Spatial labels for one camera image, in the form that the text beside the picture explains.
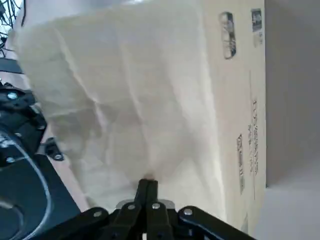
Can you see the brown cardboard box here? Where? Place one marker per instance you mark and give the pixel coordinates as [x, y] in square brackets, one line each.
[150, 87]

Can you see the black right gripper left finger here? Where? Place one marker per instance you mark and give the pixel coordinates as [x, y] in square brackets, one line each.
[117, 220]

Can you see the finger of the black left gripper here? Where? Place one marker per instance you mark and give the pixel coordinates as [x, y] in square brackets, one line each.
[22, 125]
[56, 153]

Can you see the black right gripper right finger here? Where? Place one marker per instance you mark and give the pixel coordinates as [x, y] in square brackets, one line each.
[175, 222]

